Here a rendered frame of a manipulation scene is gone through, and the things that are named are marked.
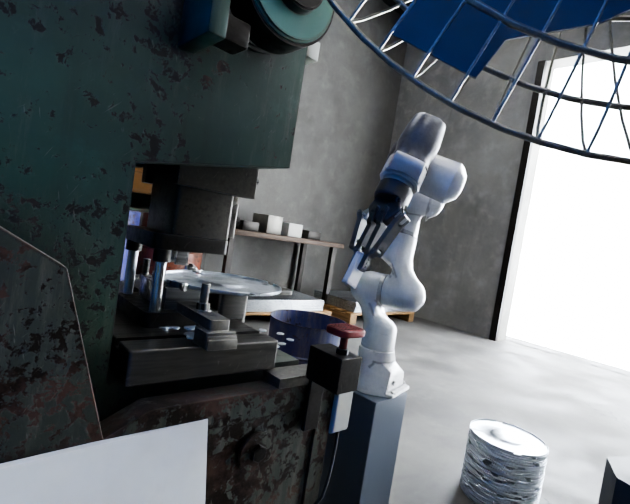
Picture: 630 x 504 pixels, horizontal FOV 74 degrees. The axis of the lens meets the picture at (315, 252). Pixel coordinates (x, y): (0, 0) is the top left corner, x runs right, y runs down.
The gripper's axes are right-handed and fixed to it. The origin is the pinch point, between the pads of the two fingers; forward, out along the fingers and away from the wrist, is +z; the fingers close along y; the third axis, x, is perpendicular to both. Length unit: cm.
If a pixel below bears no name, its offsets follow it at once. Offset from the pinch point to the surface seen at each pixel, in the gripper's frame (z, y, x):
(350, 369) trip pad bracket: 17.7, -3.1, -7.8
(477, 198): -255, 218, -358
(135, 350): 31.2, 9.9, 27.0
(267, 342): 20.6, 10.2, 3.3
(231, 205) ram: -1.8, 25.0, 18.4
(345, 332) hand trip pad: 12.1, -2.8, -2.2
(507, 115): -348, 197, -315
